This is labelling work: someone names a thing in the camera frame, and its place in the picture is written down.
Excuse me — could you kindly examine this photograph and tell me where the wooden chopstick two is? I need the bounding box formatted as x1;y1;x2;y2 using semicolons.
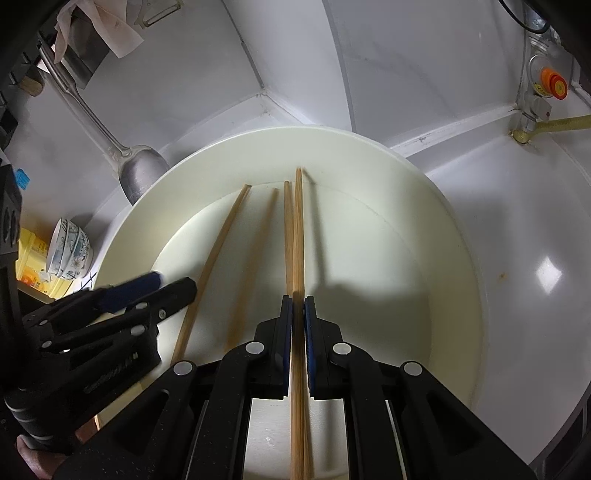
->
75;184;253;444

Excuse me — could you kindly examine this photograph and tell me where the wooden chopstick one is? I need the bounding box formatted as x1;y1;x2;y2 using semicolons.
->
290;168;307;479

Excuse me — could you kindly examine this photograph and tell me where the wooden chopstick four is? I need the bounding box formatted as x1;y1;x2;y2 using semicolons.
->
284;181;314;479

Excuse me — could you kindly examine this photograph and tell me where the person's left hand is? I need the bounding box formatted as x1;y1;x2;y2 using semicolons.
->
16;435;67;480

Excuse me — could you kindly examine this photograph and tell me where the yellow dish soap bottle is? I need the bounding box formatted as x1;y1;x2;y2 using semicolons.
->
16;228;72;299

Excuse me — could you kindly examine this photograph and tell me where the bottom blue white bowl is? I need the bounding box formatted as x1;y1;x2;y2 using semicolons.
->
78;232;94;277

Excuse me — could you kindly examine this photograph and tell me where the blue white bowl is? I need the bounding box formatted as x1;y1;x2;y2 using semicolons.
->
46;219;68;275
62;220;86;280
78;232;94;277

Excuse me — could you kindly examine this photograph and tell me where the top blue white bowl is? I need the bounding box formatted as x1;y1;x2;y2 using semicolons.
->
46;219;68;275

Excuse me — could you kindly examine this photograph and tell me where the middle blue white bowl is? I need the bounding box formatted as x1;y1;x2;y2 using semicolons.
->
62;220;86;280

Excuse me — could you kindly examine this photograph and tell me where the large cream round basin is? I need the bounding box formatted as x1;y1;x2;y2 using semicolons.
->
75;125;485;480

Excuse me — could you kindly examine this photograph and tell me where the metal spatula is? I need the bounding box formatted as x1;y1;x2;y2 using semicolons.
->
39;38;169;205

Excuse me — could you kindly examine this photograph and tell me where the pink beige hanging towel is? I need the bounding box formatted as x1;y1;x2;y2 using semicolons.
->
54;0;143;64

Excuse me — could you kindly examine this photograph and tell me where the metal peeler hanging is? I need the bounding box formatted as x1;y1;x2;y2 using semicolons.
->
134;0;184;29

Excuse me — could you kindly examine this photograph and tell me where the gas valve with pipe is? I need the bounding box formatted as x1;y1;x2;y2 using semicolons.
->
510;1;590;145

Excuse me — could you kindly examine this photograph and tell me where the blue wall hook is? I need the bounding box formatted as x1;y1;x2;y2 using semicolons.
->
14;169;30;190

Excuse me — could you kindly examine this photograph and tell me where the black cable loop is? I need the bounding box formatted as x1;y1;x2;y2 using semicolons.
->
496;0;551;34

